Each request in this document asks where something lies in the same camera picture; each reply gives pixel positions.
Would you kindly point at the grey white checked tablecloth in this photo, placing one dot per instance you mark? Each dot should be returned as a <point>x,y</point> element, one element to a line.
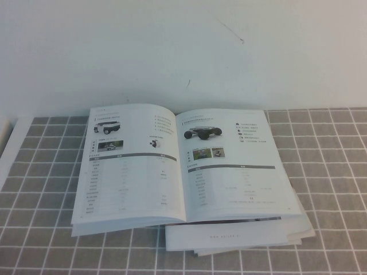
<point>43,252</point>

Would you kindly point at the white brochure with pinkish edge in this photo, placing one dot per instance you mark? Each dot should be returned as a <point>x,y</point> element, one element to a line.
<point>304,223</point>

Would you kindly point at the white product catalogue book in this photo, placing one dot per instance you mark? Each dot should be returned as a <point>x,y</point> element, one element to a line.
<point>186,172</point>

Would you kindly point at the white brochure with web address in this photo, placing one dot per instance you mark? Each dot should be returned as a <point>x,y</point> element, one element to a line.
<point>229,243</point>

